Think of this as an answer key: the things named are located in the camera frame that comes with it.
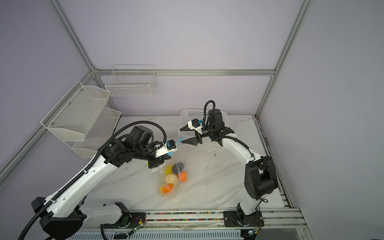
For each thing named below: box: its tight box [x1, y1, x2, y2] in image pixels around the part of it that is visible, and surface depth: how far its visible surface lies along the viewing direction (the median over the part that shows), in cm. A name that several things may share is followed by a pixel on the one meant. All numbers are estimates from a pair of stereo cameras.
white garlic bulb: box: [165, 173, 178, 185], surface depth 80 cm
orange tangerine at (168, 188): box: [163, 183, 174, 193], surface depth 73 cm
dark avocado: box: [172, 162, 185, 174], surface depth 83 cm
